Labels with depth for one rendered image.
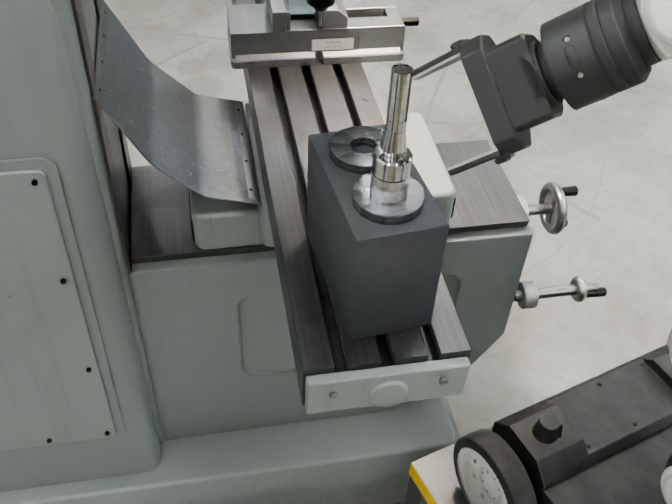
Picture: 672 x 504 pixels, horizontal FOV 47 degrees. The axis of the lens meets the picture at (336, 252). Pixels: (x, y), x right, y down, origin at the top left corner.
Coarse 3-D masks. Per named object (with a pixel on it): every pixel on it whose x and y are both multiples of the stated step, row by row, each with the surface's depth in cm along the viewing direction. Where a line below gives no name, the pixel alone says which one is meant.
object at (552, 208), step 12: (540, 192) 175; (552, 192) 169; (564, 192) 168; (576, 192) 168; (540, 204) 171; (552, 204) 170; (564, 204) 166; (528, 216) 168; (540, 216) 176; (552, 216) 171; (564, 216) 166; (552, 228) 170
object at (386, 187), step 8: (376, 168) 91; (408, 168) 91; (376, 176) 92; (384, 176) 91; (392, 176) 90; (400, 176) 91; (408, 176) 92; (376, 184) 92; (384, 184) 92; (392, 184) 91; (400, 184) 92; (408, 184) 93; (376, 192) 93; (384, 192) 92; (392, 192) 92; (400, 192) 93; (376, 200) 94; (384, 200) 93; (392, 200) 93; (400, 200) 94
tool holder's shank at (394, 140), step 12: (396, 72) 83; (408, 72) 83; (396, 84) 83; (408, 84) 83; (396, 96) 84; (408, 96) 85; (396, 108) 85; (408, 108) 86; (396, 120) 86; (384, 132) 89; (396, 132) 87; (384, 144) 89; (396, 144) 88; (396, 156) 90
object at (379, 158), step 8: (376, 152) 91; (408, 152) 91; (376, 160) 90; (384, 160) 90; (392, 160) 90; (400, 160) 90; (408, 160) 90; (384, 168) 90; (392, 168) 90; (400, 168) 90
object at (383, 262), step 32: (352, 128) 105; (384, 128) 107; (320, 160) 102; (352, 160) 100; (320, 192) 104; (352, 192) 95; (416, 192) 95; (320, 224) 108; (352, 224) 93; (384, 224) 93; (416, 224) 93; (448, 224) 94; (320, 256) 111; (352, 256) 94; (384, 256) 94; (416, 256) 96; (352, 288) 97; (384, 288) 98; (416, 288) 100; (352, 320) 101; (384, 320) 103; (416, 320) 105
